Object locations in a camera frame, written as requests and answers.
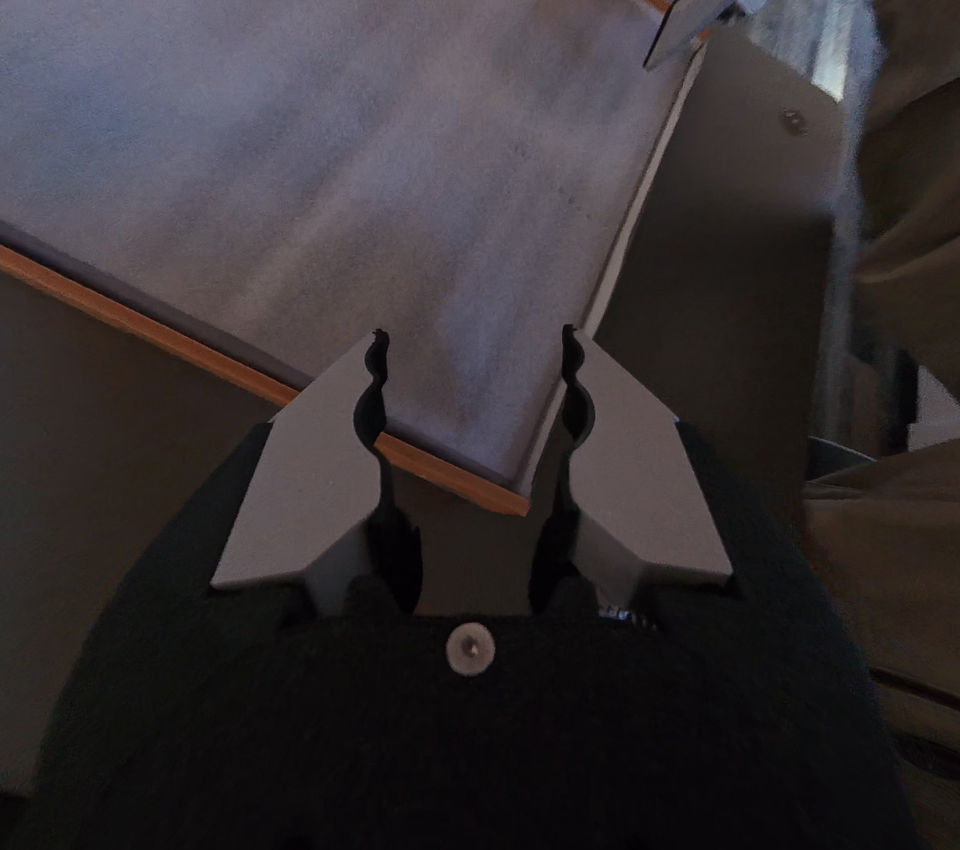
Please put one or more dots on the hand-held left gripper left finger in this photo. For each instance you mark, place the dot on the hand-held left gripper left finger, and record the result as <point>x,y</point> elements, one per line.
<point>300,490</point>

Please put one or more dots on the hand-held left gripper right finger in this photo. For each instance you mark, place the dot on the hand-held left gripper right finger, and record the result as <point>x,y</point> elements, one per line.
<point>645,490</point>

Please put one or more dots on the white and orange cardboard box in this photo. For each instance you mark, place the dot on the white and orange cardboard box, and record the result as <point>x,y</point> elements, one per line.
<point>225,358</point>

